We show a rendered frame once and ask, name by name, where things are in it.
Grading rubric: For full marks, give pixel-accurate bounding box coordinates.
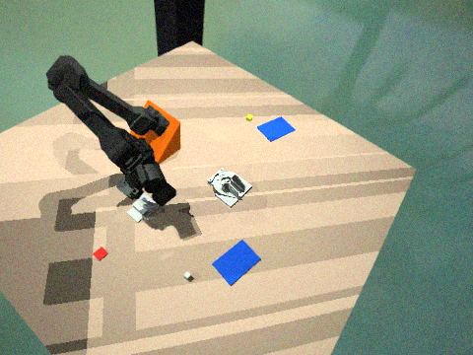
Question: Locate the blue flat square plate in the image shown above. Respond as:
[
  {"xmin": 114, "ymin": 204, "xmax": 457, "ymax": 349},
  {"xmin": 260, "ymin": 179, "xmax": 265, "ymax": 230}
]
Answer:
[{"xmin": 256, "ymin": 116, "xmax": 296, "ymax": 142}]

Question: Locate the blue rectangular plate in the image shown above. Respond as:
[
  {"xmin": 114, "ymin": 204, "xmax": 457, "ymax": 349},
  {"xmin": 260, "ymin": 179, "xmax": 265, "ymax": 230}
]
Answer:
[{"xmin": 212, "ymin": 240, "xmax": 260, "ymax": 286}]

